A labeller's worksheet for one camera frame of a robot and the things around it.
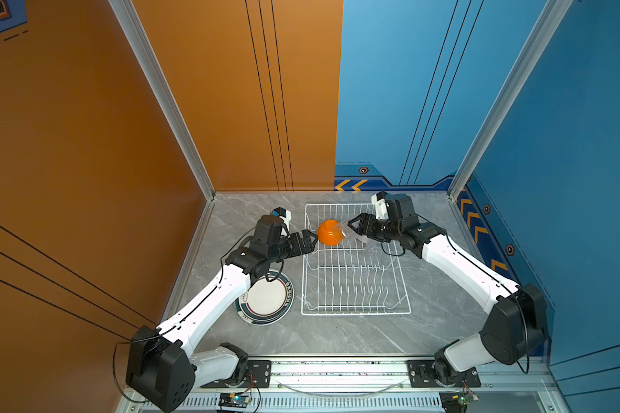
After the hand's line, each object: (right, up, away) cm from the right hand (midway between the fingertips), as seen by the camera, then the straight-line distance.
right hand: (352, 225), depth 82 cm
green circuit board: (-34, -48, -11) cm, 60 cm away
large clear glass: (-2, -2, -3) cm, 4 cm away
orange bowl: (-6, -3, +17) cm, 19 cm away
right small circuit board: (+29, -47, -12) cm, 56 cm away
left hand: (-14, -4, -3) cm, 15 cm away
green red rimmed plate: (-28, -26, +3) cm, 38 cm away
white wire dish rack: (+2, -18, +7) cm, 19 cm away
